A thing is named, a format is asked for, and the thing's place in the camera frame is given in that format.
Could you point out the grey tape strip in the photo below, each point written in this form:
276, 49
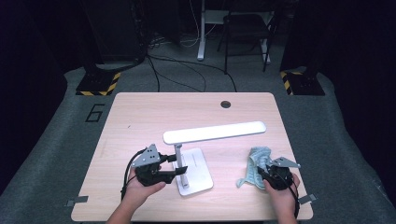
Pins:
77, 199
306, 199

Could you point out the person's left hand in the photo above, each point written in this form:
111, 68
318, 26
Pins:
137, 193

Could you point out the white desk frame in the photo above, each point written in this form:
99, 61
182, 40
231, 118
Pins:
201, 37

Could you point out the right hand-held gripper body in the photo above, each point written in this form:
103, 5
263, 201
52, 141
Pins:
278, 179

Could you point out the person's right hand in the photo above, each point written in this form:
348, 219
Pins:
283, 200

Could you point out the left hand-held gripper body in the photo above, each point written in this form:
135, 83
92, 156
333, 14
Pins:
152, 175

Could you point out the dark round table grommet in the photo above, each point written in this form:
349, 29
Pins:
225, 104

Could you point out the black stand base yellow stripes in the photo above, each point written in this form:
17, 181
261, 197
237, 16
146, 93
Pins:
96, 84
305, 84

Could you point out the white desk lamp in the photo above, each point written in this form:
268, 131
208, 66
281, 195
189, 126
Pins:
214, 132

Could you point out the dark curtain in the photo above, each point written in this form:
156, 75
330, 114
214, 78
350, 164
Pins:
25, 93
367, 93

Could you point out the blue striped cloth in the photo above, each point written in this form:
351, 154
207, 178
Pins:
257, 158

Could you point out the black chair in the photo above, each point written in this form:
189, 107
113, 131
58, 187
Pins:
246, 26

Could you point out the dark cabinet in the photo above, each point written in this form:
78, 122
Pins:
115, 31

